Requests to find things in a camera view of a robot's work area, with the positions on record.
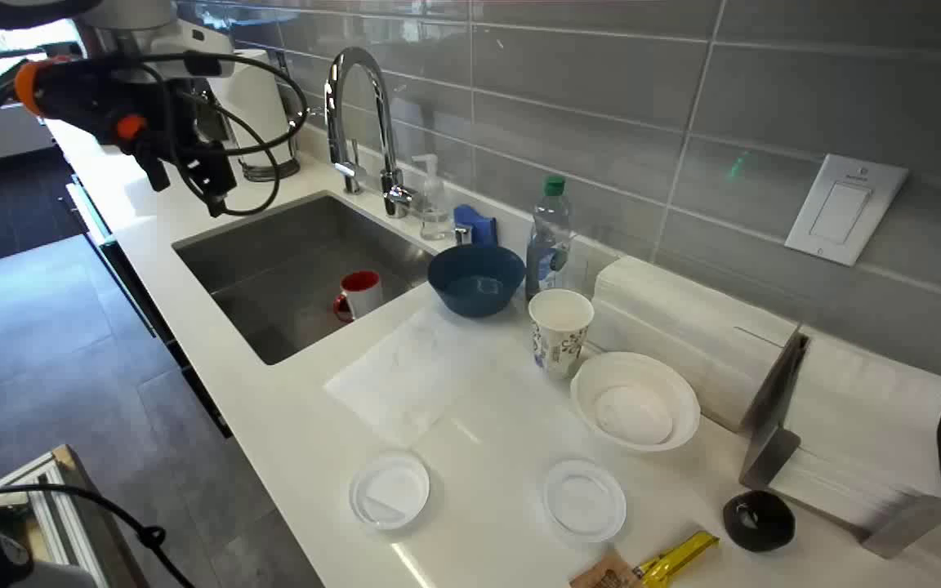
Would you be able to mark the right white plastic lid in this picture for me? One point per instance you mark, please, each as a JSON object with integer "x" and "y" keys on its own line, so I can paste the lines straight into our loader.
{"x": 582, "y": 504}

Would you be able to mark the yellow handled tool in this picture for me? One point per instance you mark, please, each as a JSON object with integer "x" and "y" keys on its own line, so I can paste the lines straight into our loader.
{"x": 655, "y": 574}

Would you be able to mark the clear soap dispenser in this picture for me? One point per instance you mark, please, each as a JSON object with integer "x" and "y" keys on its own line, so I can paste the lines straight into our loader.
{"x": 435, "y": 208}

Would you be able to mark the blue sponge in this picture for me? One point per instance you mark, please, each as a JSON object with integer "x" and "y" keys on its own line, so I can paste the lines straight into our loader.
{"x": 476, "y": 227}

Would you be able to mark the left white plastic lid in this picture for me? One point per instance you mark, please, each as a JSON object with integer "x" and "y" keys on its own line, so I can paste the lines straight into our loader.
{"x": 389, "y": 491}

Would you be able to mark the white ceramic bowl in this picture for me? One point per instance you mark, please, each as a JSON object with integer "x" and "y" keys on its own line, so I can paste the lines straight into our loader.
{"x": 634, "y": 404}

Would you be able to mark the red and white mug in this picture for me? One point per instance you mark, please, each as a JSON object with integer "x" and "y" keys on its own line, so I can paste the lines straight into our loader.
{"x": 362, "y": 293}

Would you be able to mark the stainless steel sink basin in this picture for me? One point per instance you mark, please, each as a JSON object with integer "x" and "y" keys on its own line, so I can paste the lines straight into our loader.
{"x": 277, "y": 275}

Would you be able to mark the small black round lid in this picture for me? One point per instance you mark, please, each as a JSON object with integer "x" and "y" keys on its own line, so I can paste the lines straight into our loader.
{"x": 759, "y": 520}

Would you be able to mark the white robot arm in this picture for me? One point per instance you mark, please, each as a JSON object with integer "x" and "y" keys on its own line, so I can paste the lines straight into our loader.
{"x": 128, "y": 41}

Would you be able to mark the blue plastic bowl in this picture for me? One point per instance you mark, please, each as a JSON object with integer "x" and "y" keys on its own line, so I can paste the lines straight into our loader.
{"x": 476, "y": 278}

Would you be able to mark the wooden framed board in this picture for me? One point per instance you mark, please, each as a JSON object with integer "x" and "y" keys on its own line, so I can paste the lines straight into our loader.
{"x": 68, "y": 531}

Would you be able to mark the white paper towel stack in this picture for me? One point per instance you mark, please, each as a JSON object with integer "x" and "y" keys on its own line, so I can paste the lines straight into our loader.
{"x": 731, "y": 351}

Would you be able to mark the white electric kettle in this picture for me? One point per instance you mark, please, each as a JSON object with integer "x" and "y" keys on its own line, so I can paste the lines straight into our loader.
{"x": 259, "y": 117}

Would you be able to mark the patterned paper cup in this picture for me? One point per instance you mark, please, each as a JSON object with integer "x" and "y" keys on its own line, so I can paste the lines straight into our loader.
{"x": 561, "y": 322}

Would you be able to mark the white plastic lid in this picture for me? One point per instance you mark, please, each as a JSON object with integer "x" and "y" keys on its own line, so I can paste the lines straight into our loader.
{"x": 582, "y": 504}
{"x": 389, "y": 491}

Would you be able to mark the clear bottle green cap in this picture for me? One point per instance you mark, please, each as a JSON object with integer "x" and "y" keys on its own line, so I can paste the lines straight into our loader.
{"x": 552, "y": 236}

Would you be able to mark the white wall light switch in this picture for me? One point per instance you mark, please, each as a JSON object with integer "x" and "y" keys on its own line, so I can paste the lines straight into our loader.
{"x": 843, "y": 208}

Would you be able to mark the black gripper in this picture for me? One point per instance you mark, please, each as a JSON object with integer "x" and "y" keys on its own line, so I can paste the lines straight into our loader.
{"x": 175, "y": 135}

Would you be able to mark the chrome gooseneck kitchen faucet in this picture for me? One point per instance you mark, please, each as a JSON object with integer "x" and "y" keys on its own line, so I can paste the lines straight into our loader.
{"x": 345, "y": 148}

